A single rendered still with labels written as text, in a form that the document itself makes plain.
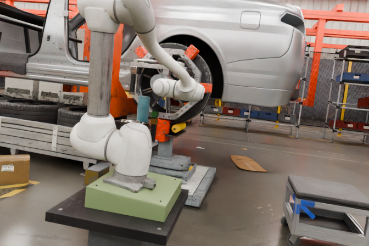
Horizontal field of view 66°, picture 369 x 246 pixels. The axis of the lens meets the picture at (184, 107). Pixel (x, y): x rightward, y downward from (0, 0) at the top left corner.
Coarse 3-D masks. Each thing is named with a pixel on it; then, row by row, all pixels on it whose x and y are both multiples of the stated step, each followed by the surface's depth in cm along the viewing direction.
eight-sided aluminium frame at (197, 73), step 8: (168, 48) 218; (144, 56) 223; (184, 56) 215; (192, 64) 214; (200, 72) 215; (136, 80) 226; (200, 80) 219; (136, 88) 227; (136, 96) 228; (192, 104) 216; (160, 112) 228; (176, 112) 219; (184, 112) 220
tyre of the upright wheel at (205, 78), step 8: (176, 48) 225; (184, 48) 224; (200, 56) 240; (200, 64) 221; (208, 72) 226; (208, 80) 222; (208, 96) 230; (136, 104) 236; (200, 104) 223; (192, 112) 225; (200, 112) 245; (176, 120) 228; (184, 120) 227
